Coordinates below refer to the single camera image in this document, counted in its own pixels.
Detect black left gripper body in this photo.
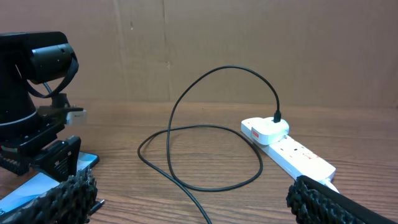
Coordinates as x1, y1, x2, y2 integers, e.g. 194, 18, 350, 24
1, 106, 84, 164

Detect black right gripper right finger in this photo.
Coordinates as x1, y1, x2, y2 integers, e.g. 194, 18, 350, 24
286, 175, 397, 224

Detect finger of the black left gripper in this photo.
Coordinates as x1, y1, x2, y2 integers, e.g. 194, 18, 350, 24
0, 156, 30, 176
30, 136, 81, 182

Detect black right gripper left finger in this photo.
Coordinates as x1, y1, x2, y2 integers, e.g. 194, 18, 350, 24
1, 169, 98, 224

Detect blue Galaxy smartphone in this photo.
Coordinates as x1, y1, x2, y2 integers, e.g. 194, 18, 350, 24
1, 152, 100, 216

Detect black USB charging cable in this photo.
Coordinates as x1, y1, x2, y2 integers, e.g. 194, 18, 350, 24
88, 65, 282, 224

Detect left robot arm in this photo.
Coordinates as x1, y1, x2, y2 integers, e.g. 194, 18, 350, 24
1, 31, 84, 182

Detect white charger plug adapter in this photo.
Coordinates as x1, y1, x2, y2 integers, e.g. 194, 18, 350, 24
250, 117, 290, 145

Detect white power strip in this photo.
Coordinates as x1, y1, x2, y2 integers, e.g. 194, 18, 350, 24
241, 118, 336, 184

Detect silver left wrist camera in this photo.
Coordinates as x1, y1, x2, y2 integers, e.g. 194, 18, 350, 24
65, 110, 86, 126

